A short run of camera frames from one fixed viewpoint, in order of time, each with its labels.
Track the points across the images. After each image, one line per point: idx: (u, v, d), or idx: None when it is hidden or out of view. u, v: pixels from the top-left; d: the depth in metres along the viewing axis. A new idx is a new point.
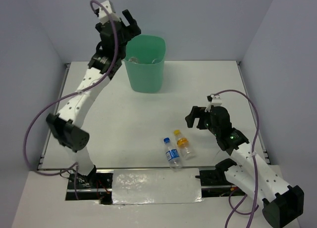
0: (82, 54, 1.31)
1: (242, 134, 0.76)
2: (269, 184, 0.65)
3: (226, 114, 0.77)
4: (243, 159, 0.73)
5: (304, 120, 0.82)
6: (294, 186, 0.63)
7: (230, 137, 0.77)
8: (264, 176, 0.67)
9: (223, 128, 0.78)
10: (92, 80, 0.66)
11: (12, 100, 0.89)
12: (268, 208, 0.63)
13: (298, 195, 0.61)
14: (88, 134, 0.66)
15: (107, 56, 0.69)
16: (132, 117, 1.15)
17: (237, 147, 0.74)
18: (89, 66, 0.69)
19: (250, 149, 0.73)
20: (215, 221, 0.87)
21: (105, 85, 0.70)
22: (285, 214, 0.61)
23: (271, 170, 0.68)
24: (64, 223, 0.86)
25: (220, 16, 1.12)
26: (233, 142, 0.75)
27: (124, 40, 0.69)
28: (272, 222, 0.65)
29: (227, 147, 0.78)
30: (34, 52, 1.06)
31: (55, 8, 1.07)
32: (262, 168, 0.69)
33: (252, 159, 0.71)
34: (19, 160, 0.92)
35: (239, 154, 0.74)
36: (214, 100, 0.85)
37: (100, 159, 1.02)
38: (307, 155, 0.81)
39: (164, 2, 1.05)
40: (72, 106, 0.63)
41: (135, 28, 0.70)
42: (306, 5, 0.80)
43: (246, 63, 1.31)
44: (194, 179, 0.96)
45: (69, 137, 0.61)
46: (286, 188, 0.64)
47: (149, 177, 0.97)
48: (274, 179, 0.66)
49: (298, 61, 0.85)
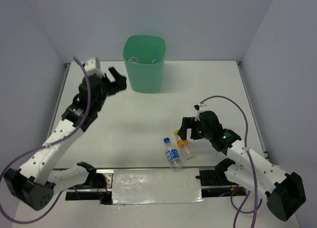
0: (82, 54, 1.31)
1: (234, 133, 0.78)
2: (267, 175, 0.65)
3: (214, 116, 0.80)
4: (239, 156, 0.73)
5: (304, 119, 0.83)
6: (291, 173, 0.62)
7: (223, 137, 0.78)
8: (261, 168, 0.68)
9: (214, 129, 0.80)
10: (63, 132, 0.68)
11: (12, 100, 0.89)
12: (271, 199, 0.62)
13: (296, 180, 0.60)
14: (51, 192, 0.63)
15: (81, 109, 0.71)
16: (132, 117, 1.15)
17: (232, 145, 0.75)
18: (63, 117, 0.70)
19: (244, 144, 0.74)
20: (215, 221, 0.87)
21: (78, 137, 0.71)
22: (287, 203, 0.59)
23: (267, 161, 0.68)
24: (64, 223, 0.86)
25: (220, 16, 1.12)
26: (226, 141, 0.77)
27: (102, 95, 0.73)
28: (279, 215, 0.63)
29: (221, 148, 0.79)
30: (34, 52, 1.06)
31: (55, 8, 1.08)
32: (257, 160, 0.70)
33: (247, 154, 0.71)
34: (19, 160, 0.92)
35: (234, 152, 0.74)
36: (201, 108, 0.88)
37: (100, 159, 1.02)
38: (306, 155, 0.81)
39: (164, 2, 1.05)
40: (36, 161, 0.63)
41: (119, 81, 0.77)
42: (306, 5, 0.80)
43: (246, 63, 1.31)
44: (195, 179, 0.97)
45: (27, 197, 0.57)
46: (284, 176, 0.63)
47: (149, 177, 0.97)
48: (271, 170, 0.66)
49: (298, 61, 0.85)
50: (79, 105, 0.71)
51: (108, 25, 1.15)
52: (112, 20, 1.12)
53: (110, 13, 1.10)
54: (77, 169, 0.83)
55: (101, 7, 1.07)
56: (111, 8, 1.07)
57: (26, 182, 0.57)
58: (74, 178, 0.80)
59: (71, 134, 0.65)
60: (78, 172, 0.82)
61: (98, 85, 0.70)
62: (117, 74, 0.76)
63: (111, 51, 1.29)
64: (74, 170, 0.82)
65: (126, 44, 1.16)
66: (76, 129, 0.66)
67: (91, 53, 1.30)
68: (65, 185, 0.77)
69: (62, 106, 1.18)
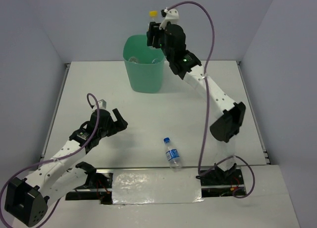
0: (82, 54, 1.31)
1: (195, 57, 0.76)
2: (219, 103, 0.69)
3: (182, 33, 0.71)
4: (197, 82, 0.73)
5: (304, 119, 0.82)
6: (239, 102, 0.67)
7: (184, 60, 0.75)
8: (214, 96, 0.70)
9: (177, 49, 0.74)
10: (70, 150, 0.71)
11: (12, 99, 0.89)
12: (216, 123, 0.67)
13: (241, 109, 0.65)
14: (46, 207, 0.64)
15: (87, 133, 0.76)
16: (132, 117, 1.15)
17: (190, 70, 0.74)
18: (70, 138, 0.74)
19: (203, 71, 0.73)
20: (215, 221, 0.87)
21: (79, 157, 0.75)
22: (228, 128, 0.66)
23: (220, 91, 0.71)
24: (64, 223, 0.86)
25: (220, 16, 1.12)
26: (186, 66, 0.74)
27: (106, 127, 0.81)
28: (217, 136, 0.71)
29: (179, 71, 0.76)
30: (33, 51, 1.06)
31: (55, 8, 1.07)
32: (213, 89, 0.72)
33: (205, 81, 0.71)
34: (19, 160, 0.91)
35: (191, 76, 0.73)
36: (170, 17, 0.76)
37: (100, 159, 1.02)
38: (306, 155, 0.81)
39: (164, 2, 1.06)
40: (42, 173, 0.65)
41: (122, 122, 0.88)
42: (306, 5, 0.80)
43: (246, 63, 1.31)
44: (195, 179, 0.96)
45: (27, 207, 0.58)
46: (232, 104, 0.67)
47: (149, 177, 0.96)
48: (222, 98, 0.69)
49: (298, 60, 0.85)
50: (85, 131, 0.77)
51: (108, 24, 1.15)
52: (112, 20, 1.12)
53: (111, 12, 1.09)
54: (74, 173, 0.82)
55: (101, 7, 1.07)
56: (111, 8, 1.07)
57: (30, 190, 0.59)
58: (72, 184, 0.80)
59: (77, 151, 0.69)
60: (76, 177, 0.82)
61: (106, 117, 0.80)
62: (120, 118, 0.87)
63: (111, 51, 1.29)
64: (72, 174, 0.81)
65: (126, 44, 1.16)
66: (82, 148, 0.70)
67: (91, 53, 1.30)
68: (64, 191, 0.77)
69: (62, 106, 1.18)
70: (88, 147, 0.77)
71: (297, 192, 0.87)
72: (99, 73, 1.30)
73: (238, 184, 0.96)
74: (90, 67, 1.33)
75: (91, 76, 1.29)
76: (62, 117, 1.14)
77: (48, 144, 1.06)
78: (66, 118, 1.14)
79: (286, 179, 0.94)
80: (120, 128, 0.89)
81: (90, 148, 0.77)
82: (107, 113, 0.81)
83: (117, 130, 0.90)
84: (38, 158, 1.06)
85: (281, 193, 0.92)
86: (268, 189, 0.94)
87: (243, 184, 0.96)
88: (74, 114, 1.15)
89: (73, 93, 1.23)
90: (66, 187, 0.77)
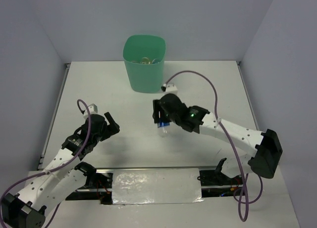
0: (82, 54, 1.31)
1: (200, 109, 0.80)
2: (247, 140, 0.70)
3: (174, 98, 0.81)
4: (213, 129, 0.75)
5: (304, 119, 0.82)
6: (267, 130, 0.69)
7: (190, 115, 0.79)
8: (239, 136, 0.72)
9: (179, 111, 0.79)
10: (62, 160, 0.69)
11: (12, 99, 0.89)
12: (255, 162, 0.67)
13: (272, 136, 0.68)
14: (43, 218, 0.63)
15: (80, 139, 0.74)
16: (132, 117, 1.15)
17: (202, 122, 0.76)
18: (62, 147, 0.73)
19: (214, 117, 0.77)
20: (214, 221, 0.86)
21: (75, 163, 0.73)
22: (270, 160, 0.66)
23: (240, 127, 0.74)
24: (64, 223, 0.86)
25: (220, 16, 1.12)
26: (196, 118, 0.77)
27: (101, 132, 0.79)
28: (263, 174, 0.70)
29: (192, 127, 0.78)
30: (33, 51, 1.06)
31: (54, 8, 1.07)
32: (233, 129, 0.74)
33: (220, 125, 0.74)
34: (19, 160, 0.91)
35: (206, 127, 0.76)
36: (169, 88, 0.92)
37: (100, 159, 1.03)
38: (306, 155, 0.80)
39: (164, 2, 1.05)
40: (35, 187, 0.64)
41: (116, 127, 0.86)
42: (305, 6, 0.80)
43: (246, 63, 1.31)
44: (195, 180, 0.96)
45: (22, 222, 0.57)
46: (261, 135, 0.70)
47: (149, 177, 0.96)
48: (248, 134, 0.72)
49: (298, 60, 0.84)
50: (79, 136, 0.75)
51: (107, 24, 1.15)
52: (111, 20, 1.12)
53: (110, 12, 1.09)
54: (73, 176, 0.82)
55: (101, 8, 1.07)
56: (111, 8, 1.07)
57: (24, 206, 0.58)
58: (71, 187, 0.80)
59: (70, 161, 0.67)
60: (74, 180, 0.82)
61: (100, 123, 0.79)
62: (114, 122, 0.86)
63: (111, 51, 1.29)
64: (71, 178, 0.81)
65: (126, 45, 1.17)
66: (76, 157, 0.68)
67: (91, 53, 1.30)
68: (62, 196, 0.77)
69: (62, 106, 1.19)
70: (83, 154, 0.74)
71: (297, 192, 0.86)
72: (99, 74, 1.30)
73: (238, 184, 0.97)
74: (90, 67, 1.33)
75: (91, 76, 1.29)
76: (62, 117, 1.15)
77: (48, 144, 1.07)
78: (65, 119, 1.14)
79: (286, 179, 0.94)
80: (113, 133, 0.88)
81: (85, 154, 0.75)
82: (101, 118, 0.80)
83: (110, 134, 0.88)
84: (38, 158, 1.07)
85: (281, 193, 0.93)
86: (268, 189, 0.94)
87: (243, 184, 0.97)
88: (74, 114, 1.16)
89: (73, 93, 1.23)
90: (64, 193, 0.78)
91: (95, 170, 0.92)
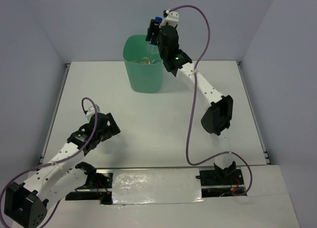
0: (82, 54, 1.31)
1: (186, 56, 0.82)
2: (207, 96, 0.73)
3: (175, 34, 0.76)
4: (187, 78, 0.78)
5: (304, 118, 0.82)
6: (228, 96, 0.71)
7: (176, 58, 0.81)
8: (203, 90, 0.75)
9: (170, 49, 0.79)
10: (68, 153, 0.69)
11: (12, 99, 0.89)
12: (205, 115, 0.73)
13: (229, 102, 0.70)
14: (45, 210, 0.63)
15: (85, 134, 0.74)
16: (132, 117, 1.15)
17: (182, 68, 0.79)
18: (67, 141, 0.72)
19: (193, 68, 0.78)
20: (214, 221, 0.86)
21: (78, 159, 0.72)
22: (217, 119, 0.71)
23: (209, 85, 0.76)
24: (64, 223, 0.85)
25: (219, 16, 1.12)
26: (179, 63, 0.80)
27: (104, 130, 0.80)
28: (208, 126, 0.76)
29: (171, 68, 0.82)
30: (33, 51, 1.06)
31: (54, 8, 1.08)
32: (202, 83, 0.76)
33: (194, 77, 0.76)
34: (19, 160, 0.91)
35: (183, 73, 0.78)
36: (170, 17, 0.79)
37: (100, 159, 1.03)
38: (306, 155, 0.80)
39: (164, 2, 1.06)
40: (40, 177, 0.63)
41: (117, 127, 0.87)
42: (306, 6, 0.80)
43: (246, 63, 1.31)
44: (195, 180, 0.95)
45: (26, 211, 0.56)
46: (220, 98, 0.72)
47: (149, 177, 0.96)
48: (211, 92, 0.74)
49: (298, 60, 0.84)
50: (83, 132, 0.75)
51: (107, 24, 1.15)
52: (111, 20, 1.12)
53: (111, 12, 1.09)
54: (74, 174, 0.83)
55: (101, 8, 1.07)
56: (111, 8, 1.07)
57: (29, 194, 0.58)
58: (72, 185, 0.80)
59: (75, 154, 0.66)
60: (75, 178, 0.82)
61: (105, 121, 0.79)
62: (115, 122, 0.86)
63: (111, 51, 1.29)
64: (72, 175, 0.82)
65: (126, 47, 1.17)
66: (81, 150, 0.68)
67: (91, 53, 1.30)
68: (63, 192, 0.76)
69: (62, 106, 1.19)
70: (86, 149, 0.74)
71: (297, 192, 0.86)
72: (99, 74, 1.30)
73: (238, 184, 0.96)
74: (90, 68, 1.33)
75: (91, 76, 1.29)
76: (62, 117, 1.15)
77: (48, 144, 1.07)
78: (65, 118, 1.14)
79: (286, 178, 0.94)
80: (113, 134, 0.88)
81: (88, 150, 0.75)
82: (106, 115, 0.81)
83: (111, 135, 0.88)
84: (38, 158, 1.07)
85: (281, 193, 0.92)
86: (268, 189, 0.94)
87: (243, 184, 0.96)
88: (74, 114, 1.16)
89: (73, 93, 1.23)
90: (65, 189, 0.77)
91: (95, 170, 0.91)
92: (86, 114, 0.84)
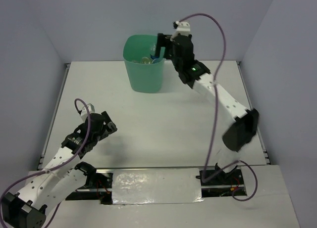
0: (82, 54, 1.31)
1: (204, 66, 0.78)
2: (230, 110, 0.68)
3: (189, 44, 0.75)
4: (206, 90, 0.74)
5: (303, 119, 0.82)
6: (252, 109, 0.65)
7: (192, 69, 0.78)
8: (224, 103, 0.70)
9: (185, 60, 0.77)
10: (62, 159, 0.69)
11: (12, 99, 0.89)
12: (229, 131, 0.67)
13: (254, 115, 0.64)
14: (44, 217, 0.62)
15: (80, 137, 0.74)
16: (132, 117, 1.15)
17: (199, 79, 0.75)
18: (62, 145, 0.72)
19: (212, 79, 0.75)
20: (214, 221, 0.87)
21: (74, 162, 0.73)
22: (241, 135, 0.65)
23: (231, 98, 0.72)
24: (64, 223, 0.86)
25: (220, 16, 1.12)
26: (195, 73, 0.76)
27: (100, 131, 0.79)
28: (230, 144, 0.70)
29: (187, 80, 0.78)
30: (33, 51, 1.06)
31: (54, 8, 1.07)
32: (223, 95, 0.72)
33: (214, 89, 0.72)
34: (18, 160, 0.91)
35: (201, 85, 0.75)
36: (181, 27, 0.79)
37: (100, 159, 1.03)
38: (306, 155, 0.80)
39: (163, 2, 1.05)
40: (34, 186, 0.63)
41: (114, 126, 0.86)
42: (305, 7, 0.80)
43: (246, 63, 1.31)
44: (195, 179, 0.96)
45: (22, 221, 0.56)
46: (244, 112, 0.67)
47: (149, 177, 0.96)
48: (234, 106, 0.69)
49: (298, 60, 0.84)
50: (78, 135, 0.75)
51: (107, 24, 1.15)
52: (111, 20, 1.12)
53: (111, 12, 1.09)
54: (73, 176, 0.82)
55: (100, 8, 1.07)
56: (111, 8, 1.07)
57: (24, 205, 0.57)
58: (71, 186, 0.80)
59: (70, 159, 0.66)
60: (75, 180, 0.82)
61: (100, 122, 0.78)
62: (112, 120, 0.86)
63: (111, 51, 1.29)
64: (71, 177, 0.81)
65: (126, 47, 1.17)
66: (76, 155, 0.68)
67: (91, 53, 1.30)
68: (63, 195, 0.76)
69: (62, 106, 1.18)
70: (82, 152, 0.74)
71: (297, 192, 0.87)
72: (99, 74, 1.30)
73: (238, 184, 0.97)
74: (90, 68, 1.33)
75: (91, 76, 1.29)
76: (62, 117, 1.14)
77: (48, 144, 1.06)
78: (65, 119, 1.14)
79: (286, 178, 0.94)
80: (110, 132, 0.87)
81: (84, 153, 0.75)
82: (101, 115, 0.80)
83: (108, 133, 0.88)
84: (38, 158, 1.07)
85: (281, 193, 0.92)
86: (268, 189, 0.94)
87: (243, 184, 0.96)
88: (74, 114, 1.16)
89: (73, 93, 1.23)
90: (65, 192, 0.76)
91: (95, 170, 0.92)
92: (81, 114, 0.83)
